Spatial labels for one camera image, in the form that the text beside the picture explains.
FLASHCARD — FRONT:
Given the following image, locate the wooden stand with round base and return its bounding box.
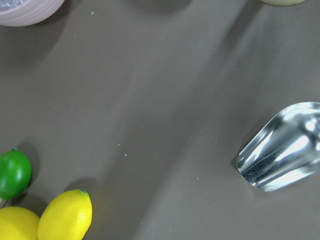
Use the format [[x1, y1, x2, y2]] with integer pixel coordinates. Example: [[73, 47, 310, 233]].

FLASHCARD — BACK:
[[260, 0, 306, 7]]

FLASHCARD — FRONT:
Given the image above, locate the yellow lemon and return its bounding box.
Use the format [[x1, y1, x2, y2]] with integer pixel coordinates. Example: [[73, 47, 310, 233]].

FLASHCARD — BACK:
[[37, 188, 93, 240], [0, 206, 40, 240]]

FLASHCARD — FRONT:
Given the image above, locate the wooden cutting board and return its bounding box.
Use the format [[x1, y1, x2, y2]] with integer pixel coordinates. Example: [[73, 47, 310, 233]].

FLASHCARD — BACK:
[[0, 198, 5, 208]]

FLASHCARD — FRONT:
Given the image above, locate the green lime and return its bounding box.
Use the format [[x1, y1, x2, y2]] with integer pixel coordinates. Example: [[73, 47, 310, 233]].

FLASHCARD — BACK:
[[0, 148, 32, 201]]

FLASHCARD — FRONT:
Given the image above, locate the pink bowl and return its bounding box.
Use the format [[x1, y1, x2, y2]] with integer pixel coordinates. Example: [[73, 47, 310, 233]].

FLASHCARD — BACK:
[[0, 0, 65, 27]]

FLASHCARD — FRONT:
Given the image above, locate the steel ice scoop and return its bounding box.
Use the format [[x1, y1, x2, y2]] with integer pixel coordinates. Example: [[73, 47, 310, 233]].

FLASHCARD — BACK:
[[236, 102, 320, 192]]

